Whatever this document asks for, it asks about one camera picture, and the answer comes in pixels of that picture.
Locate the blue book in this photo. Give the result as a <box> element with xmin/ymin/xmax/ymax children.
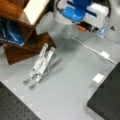
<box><xmin>0</xmin><ymin>17</ymin><xmax>24</xmax><ymax>46</ymax></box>

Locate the wooden bookshelf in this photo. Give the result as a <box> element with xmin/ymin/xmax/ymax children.
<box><xmin>0</xmin><ymin>0</ymin><xmax>55</xmax><ymax>65</ymax></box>

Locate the blue white gripper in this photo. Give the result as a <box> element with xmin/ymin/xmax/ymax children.
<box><xmin>63</xmin><ymin>0</ymin><xmax>92</xmax><ymax>22</ymax></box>

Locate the small white label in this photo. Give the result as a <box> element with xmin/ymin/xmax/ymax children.
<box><xmin>93</xmin><ymin>74</ymin><xmax>104</xmax><ymax>83</ymax></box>

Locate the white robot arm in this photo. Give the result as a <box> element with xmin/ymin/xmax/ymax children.
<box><xmin>54</xmin><ymin>0</ymin><xmax>109</xmax><ymax>29</ymax></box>

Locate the white notebook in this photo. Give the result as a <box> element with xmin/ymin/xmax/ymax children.
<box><xmin>24</xmin><ymin>0</ymin><xmax>50</xmax><ymax>25</ymax></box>

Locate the orange small object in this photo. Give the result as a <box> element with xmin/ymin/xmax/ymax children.
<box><xmin>78</xmin><ymin>26</ymin><xmax>85</xmax><ymax>31</ymax></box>

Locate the black box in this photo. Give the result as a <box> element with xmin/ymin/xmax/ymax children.
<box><xmin>87</xmin><ymin>62</ymin><xmax>120</xmax><ymax>120</ymax></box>

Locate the black perforated board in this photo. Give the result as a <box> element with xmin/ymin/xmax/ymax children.
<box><xmin>0</xmin><ymin>82</ymin><xmax>41</xmax><ymax>120</ymax></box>

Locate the white cable with switch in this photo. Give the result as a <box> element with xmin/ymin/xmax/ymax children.
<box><xmin>70</xmin><ymin>35</ymin><xmax>118</xmax><ymax>65</ymax></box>

